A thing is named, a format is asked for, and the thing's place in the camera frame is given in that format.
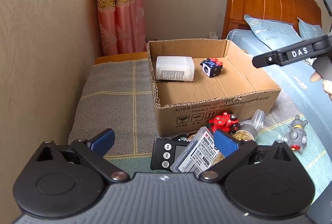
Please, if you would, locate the red toy train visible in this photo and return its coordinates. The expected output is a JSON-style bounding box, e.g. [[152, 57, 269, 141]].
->
[[207, 112, 240, 134]]

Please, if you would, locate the clear plastic jar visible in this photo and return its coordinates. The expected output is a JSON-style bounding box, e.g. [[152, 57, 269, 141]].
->
[[249, 109, 293, 145]]

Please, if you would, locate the grey rhino toy figure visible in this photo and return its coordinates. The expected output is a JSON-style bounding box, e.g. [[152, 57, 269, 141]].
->
[[283, 115, 308, 154]]

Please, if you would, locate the black digital timer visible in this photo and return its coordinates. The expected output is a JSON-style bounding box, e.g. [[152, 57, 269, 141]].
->
[[150, 134, 194, 172]]

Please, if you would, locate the person's right hand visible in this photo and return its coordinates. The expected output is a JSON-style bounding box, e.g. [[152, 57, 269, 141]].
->
[[310, 72, 332, 101]]

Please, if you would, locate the blue floral pillow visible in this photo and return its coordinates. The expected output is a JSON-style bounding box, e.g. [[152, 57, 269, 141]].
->
[[244, 14, 303, 50]]

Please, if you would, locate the blue floral bed sheet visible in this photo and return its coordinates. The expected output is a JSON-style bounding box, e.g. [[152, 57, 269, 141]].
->
[[226, 29, 332, 155]]

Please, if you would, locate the dark blue toy cube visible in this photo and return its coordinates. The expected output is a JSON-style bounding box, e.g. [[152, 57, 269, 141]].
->
[[200, 57, 223, 78]]

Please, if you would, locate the wooden bed headboard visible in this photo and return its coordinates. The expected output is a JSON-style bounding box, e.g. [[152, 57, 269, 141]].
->
[[222, 0, 322, 39]]

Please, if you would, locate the cardboard box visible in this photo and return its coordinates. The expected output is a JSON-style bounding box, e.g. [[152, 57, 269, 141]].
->
[[147, 39, 281, 137]]

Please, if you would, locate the white plastic bottle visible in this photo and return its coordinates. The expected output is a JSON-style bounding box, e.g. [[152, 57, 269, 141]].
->
[[156, 56, 195, 82]]

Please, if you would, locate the wooden bench edge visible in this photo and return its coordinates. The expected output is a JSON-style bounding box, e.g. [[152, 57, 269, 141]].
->
[[95, 52, 148, 65]]

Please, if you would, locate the pink curtain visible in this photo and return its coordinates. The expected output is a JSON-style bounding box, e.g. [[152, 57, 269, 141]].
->
[[97, 0, 146, 55]]

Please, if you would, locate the white wall socket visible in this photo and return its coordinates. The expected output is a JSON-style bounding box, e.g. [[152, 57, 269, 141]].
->
[[209, 32, 219, 39]]

